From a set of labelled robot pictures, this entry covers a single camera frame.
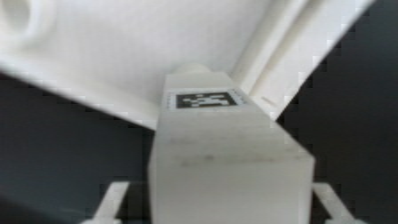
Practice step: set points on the white desk leg front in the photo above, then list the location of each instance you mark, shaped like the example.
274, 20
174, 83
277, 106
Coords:
230, 168

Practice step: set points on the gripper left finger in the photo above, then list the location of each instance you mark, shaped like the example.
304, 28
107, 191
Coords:
105, 214

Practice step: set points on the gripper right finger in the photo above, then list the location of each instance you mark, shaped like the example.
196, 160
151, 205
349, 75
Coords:
333, 204

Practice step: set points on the white desk top tray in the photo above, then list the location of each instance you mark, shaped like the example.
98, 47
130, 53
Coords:
93, 48

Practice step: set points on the white front fence bar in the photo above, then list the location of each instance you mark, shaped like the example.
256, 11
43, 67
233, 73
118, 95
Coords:
322, 24

